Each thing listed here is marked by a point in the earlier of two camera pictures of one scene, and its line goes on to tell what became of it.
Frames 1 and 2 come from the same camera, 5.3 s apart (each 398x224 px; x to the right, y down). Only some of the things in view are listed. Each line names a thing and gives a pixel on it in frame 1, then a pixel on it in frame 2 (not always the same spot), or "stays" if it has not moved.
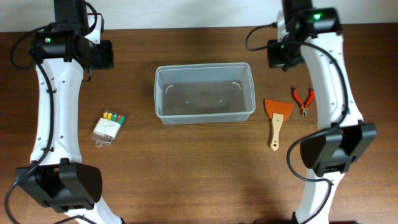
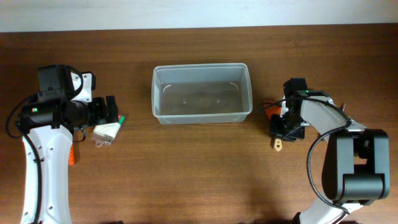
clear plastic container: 204,94 stays
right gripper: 275,61 → 277,132
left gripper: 108,59 → 101,116
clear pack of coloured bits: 107,128 stays
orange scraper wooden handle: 278,112 stays
